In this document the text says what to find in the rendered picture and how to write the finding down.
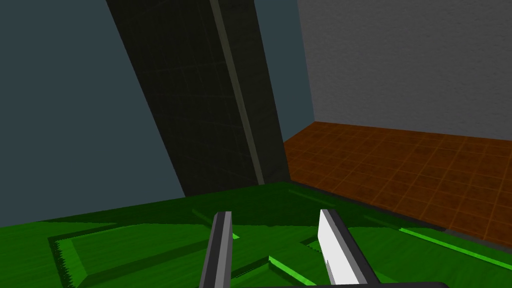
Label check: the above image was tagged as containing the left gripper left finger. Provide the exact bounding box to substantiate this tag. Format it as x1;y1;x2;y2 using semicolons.
198;211;234;288

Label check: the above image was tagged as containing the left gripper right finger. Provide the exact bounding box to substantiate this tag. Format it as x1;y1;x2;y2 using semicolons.
317;208;382;287

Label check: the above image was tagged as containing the green cabinet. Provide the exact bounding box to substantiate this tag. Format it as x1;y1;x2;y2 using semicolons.
0;180;512;288

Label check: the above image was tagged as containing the dark door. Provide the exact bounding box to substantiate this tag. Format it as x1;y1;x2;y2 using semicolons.
105;0;292;199

